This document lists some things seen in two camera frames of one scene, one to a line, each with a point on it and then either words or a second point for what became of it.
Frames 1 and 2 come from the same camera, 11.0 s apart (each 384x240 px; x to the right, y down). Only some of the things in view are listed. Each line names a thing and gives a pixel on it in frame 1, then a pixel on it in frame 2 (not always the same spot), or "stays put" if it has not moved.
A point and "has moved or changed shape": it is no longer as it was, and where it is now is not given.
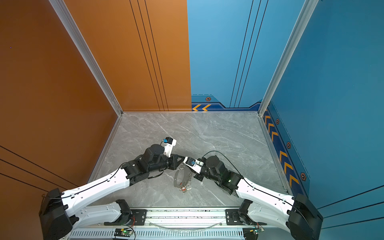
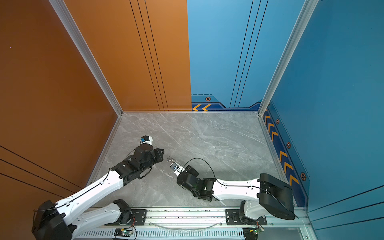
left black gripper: x=174 y=163 to x=157 y=152
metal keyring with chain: x=182 y=178 has moved or changed shape
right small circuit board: x=256 y=231 stays put
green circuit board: x=121 y=232 stays put
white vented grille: x=162 y=234 stays put
